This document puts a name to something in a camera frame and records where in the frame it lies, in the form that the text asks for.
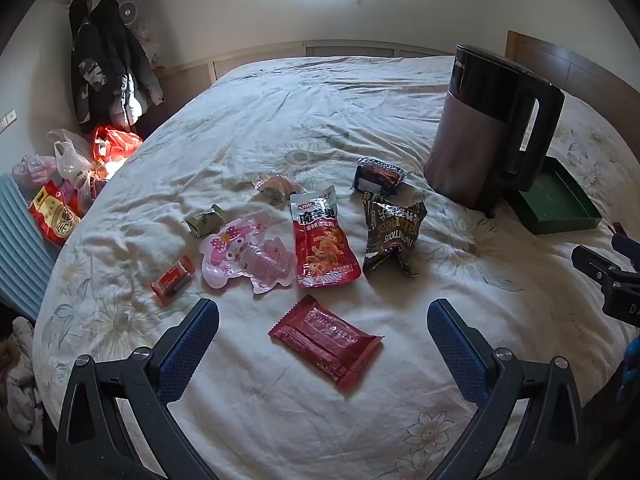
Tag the small white fan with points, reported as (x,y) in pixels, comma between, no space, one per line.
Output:
(128,12)

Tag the brown snack bag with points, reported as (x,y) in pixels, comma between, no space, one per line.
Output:
(390,235)

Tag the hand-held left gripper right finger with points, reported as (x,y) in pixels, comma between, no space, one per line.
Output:
(457,350)

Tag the small orange snack packet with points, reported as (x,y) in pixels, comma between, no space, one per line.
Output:
(280,185)

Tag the black hanging jacket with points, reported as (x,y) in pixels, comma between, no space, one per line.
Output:
(132,65)
(82,75)

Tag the light blue ribbed panel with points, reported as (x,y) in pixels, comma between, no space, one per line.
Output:
(20,250)

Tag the red and white snack pouch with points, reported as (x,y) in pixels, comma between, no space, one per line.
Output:
(322,245)

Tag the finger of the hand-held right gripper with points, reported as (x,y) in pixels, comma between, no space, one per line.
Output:
(590,260)
(627,247)

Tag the white plastic bag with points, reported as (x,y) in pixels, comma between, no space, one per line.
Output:
(70,157)

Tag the wall switch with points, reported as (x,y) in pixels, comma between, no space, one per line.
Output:
(7,121)

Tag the dark red snack packet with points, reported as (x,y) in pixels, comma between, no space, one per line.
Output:
(325,340)

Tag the red and yellow bag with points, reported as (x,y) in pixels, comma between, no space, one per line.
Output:
(52,215)

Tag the bed with floral sheet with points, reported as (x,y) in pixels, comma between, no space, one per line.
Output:
(300,110)

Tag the pile of clothes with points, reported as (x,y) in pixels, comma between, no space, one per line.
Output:
(20,385)

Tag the black and rose electric kettle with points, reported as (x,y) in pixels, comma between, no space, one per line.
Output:
(465,150)

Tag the green box tray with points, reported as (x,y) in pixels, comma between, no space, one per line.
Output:
(555,205)

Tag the dark cookie packet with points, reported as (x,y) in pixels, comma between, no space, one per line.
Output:
(377,175)

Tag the pink cartoon snack pouch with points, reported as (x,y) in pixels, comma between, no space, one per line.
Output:
(240,255)

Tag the wooden headboard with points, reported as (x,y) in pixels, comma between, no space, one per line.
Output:
(575,70)

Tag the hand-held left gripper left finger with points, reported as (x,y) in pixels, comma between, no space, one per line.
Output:
(190,345)

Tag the pink plastic bag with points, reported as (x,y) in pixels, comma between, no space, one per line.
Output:
(32,170)

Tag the small green candy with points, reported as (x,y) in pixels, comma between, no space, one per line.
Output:
(202,220)

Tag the small red candy packet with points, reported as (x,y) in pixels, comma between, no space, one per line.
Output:
(172,280)

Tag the red plastic bag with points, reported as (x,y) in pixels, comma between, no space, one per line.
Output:
(117,145)

